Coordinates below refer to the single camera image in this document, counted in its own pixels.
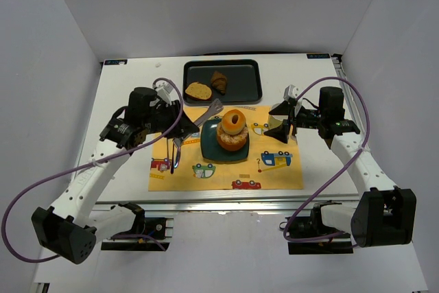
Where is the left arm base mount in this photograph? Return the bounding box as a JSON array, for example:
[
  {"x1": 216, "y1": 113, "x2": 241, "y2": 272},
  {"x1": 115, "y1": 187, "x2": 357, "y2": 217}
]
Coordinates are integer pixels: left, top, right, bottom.
[{"x1": 101, "y1": 218, "x2": 174, "y2": 252}]

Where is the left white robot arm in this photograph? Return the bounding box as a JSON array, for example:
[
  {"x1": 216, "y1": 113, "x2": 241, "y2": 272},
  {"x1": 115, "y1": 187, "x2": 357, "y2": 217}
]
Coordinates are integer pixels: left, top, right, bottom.
[{"x1": 31, "y1": 82, "x2": 199, "y2": 264}]

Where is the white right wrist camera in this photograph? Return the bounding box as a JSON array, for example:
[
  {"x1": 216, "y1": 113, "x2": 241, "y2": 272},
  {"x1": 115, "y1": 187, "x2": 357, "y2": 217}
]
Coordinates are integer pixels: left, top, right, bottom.
[{"x1": 283, "y1": 84, "x2": 300, "y2": 102}]

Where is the purple cable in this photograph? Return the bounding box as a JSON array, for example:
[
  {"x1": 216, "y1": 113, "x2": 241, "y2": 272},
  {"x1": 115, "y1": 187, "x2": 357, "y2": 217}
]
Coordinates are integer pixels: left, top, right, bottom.
[
  {"x1": 0, "y1": 78, "x2": 185, "y2": 263},
  {"x1": 283, "y1": 76, "x2": 371, "y2": 249}
]

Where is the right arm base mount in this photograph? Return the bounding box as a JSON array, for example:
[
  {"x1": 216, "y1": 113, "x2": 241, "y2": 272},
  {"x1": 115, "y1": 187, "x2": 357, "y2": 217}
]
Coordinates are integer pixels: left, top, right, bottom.
[{"x1": 287, "y1": 200, "x2": 354, "y2": 255}]

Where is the aluminium frame rail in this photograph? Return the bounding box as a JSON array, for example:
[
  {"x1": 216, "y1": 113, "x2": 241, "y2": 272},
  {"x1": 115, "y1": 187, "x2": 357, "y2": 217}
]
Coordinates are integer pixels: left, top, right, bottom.
[{"x1": 63, "y1": 198, "x2": 364, "y2": 219}]

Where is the purple iridescent spoon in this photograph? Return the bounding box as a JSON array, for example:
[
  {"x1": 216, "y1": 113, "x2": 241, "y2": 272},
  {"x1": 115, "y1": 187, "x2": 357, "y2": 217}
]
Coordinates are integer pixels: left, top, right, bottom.
[{"x1": 170, "y1": 144, "x2": 175, "y2": 175}]

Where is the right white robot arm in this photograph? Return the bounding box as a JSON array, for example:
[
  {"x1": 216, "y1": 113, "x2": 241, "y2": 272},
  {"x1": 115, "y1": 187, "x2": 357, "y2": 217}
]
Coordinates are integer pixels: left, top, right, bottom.
[{"x1": 265, "y1": 85, "x2": 416, "y2": 248}]

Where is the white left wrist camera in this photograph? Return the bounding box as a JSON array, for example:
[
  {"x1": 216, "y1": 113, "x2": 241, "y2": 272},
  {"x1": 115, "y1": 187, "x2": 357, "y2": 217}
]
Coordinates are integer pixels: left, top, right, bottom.
[{"x1": 153, "y1": 82, "x2": 174, "y2": 104}]

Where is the iridescent purple knife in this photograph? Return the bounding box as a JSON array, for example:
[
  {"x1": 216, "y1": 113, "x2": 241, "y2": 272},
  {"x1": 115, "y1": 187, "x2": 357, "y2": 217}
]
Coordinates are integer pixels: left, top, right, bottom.
[{"x1": 174, "y1": 146, "x2": 182, "y2": 169}]

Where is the dark brown pastry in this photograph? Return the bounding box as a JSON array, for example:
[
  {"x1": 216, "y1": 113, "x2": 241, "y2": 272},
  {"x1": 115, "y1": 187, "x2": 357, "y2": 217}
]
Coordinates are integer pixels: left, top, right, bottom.
[{"x1": 211, "y1": 71, "x2": 228, "y2": 95}]

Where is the glazed orange donut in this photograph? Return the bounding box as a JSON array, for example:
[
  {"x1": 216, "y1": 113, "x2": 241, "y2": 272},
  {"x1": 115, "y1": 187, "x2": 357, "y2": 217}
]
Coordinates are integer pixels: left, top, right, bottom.
[{"x1": 221, "y1": 109, "x2": 246, "y2": 135}]

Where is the teal square plate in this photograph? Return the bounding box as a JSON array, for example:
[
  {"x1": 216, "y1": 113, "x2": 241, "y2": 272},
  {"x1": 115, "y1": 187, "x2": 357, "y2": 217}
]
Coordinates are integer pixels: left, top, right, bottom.
[{"x1": 200, "y1": 119, "x2": 250, "y2": 163}]

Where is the black baking tray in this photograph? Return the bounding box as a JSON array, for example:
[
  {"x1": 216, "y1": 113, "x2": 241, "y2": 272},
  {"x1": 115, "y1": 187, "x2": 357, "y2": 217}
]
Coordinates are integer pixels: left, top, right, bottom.
[{"x1": 182, "y1": 59, "x2": 263, "y2": 105}]

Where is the light green mug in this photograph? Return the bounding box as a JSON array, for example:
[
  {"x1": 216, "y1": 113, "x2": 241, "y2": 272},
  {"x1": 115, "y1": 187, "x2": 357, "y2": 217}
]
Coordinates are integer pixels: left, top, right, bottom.
[{"x1": 268, "y1": 115, "x2": 287, "y2": 130}]

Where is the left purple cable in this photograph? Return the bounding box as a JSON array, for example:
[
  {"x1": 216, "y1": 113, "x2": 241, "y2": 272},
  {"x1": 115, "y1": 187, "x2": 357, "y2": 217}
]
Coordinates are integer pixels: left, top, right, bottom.
[{"x1": 0, "y1": 78, "x2": 185, "y2": 263}]

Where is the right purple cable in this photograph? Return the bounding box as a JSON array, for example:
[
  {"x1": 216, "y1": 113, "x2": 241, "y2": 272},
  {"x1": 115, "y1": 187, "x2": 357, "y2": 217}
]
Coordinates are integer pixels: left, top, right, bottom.
[{"x1": 283, "y1": 76, "x2": 371, "y2": 249}]

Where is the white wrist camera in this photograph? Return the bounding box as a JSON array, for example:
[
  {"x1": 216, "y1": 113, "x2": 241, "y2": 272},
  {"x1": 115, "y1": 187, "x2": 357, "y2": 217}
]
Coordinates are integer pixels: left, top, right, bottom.
[
  {"x1": 283, "y1": 84, "x2": 300, "y2": 102},
  {"x1": 153, "y1": 82, "x2": 174, "y2": 104}
]

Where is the bread slice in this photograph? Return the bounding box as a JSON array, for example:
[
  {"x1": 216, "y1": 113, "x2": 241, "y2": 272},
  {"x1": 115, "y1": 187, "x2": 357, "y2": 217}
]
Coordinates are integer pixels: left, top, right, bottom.
[{"x1": 185, "y1": 82, "x2": 213, "y2": 101}]

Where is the gold iridescent spoon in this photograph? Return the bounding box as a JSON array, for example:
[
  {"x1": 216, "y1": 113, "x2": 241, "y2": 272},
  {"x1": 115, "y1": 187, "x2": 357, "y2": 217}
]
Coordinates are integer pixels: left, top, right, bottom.
[{"x1": 165, "y1": 139, "x2": 171, "y2": 169}]

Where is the orange bundt cake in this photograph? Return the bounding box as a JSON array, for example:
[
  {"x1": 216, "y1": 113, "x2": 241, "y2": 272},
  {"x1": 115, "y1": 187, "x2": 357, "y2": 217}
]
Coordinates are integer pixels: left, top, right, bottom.
[{"x1": 216, "y1": 123, "x2": 248, "y2": 152}]

